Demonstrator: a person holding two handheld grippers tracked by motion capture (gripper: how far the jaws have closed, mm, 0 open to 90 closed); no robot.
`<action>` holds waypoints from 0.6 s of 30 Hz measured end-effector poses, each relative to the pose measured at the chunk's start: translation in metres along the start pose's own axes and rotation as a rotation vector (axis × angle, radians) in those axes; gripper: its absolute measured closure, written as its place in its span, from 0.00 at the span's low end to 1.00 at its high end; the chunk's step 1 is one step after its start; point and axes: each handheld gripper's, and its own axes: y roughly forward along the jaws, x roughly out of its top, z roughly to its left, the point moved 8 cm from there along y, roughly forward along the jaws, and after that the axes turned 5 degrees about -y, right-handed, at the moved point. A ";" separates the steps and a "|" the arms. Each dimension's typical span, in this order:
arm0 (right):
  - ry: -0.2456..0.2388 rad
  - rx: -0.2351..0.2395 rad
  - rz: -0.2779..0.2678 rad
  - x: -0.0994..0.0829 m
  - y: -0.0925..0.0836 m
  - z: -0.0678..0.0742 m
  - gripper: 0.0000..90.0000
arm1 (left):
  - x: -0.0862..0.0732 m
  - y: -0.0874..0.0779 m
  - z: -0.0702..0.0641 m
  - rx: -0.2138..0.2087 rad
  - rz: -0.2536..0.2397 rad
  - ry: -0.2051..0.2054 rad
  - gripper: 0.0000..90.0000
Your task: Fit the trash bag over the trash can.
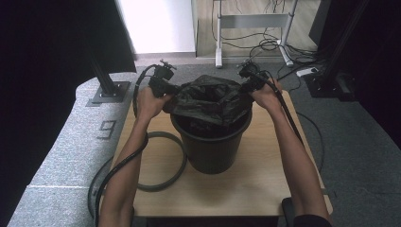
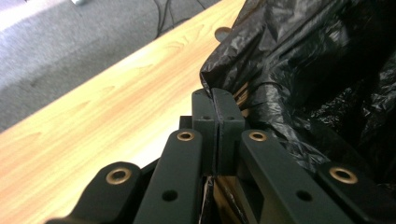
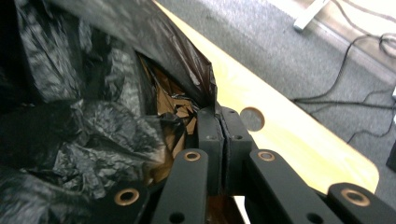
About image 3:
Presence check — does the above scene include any tangle of black cables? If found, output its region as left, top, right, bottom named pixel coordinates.
left=330, top=0, right=396, bottom=60

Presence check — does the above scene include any grey metal desk frame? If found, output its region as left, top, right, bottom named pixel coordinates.
left=293, top=0, right=332, bottom=32

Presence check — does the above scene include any black stand with black base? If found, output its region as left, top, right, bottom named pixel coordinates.
left=386, top=148, right=396, bottom=173

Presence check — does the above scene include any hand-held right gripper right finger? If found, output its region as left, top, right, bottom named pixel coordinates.
left=221, top=106, right=258, bottom=196

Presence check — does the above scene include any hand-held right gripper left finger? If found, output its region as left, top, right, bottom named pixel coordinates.
left=197, top=106, right=225, bottom=197

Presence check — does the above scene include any black plastic garbage bag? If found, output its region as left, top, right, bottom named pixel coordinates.
left=0, top=0, right=219, bottom=224

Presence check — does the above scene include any long black floor cable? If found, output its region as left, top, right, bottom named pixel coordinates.
left=291, top=34, right=382, bottom=103

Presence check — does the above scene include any black power strip cable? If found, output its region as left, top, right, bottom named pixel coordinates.
left=292, top=98, right=396, bottom=110

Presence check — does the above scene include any thin black floor cable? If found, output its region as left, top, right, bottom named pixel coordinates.
left=346, top=116, right=396, bottom=144

